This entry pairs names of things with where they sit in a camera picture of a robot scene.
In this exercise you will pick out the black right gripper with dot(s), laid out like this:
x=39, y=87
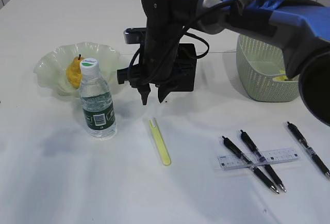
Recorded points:
x=165, y=20

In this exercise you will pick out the clear water bottle green label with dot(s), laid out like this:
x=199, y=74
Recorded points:
x=96, y=100

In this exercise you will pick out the yellow pear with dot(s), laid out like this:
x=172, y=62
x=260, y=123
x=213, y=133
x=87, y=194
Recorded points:
x=73, y=72

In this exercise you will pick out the yellow waste paper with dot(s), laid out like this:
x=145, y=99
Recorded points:
x=282, y=77

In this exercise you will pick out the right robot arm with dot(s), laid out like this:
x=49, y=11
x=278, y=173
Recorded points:
x=300, y=28

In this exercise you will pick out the black square pen holder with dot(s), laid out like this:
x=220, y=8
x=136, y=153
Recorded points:
x=184, y=67

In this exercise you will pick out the yellow utility knife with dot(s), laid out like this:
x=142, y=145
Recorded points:
x=159, y=142

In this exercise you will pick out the black pen left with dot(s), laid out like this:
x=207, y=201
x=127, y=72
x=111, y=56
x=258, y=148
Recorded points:
x=256, y=171

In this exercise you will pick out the black pen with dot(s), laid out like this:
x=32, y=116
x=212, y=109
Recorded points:
x=310, y=151
x=253, y=148
x=256, y=171

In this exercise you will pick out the clear plastic ruler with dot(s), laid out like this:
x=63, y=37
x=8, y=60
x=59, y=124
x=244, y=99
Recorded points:
x=231, y=162

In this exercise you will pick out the black pen middle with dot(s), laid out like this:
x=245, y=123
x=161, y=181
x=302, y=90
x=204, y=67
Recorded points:
x=253, y=148

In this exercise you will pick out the pale green wavy glass plate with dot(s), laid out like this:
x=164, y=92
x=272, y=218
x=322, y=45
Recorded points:
x=50, y=69

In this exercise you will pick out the green woven plastic basket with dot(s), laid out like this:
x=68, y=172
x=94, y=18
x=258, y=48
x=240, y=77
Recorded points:
x=257, y=64

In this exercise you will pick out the black pen right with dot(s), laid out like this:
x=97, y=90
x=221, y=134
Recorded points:
x=310, y=151

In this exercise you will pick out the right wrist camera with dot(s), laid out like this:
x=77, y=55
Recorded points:
x=134, y=35

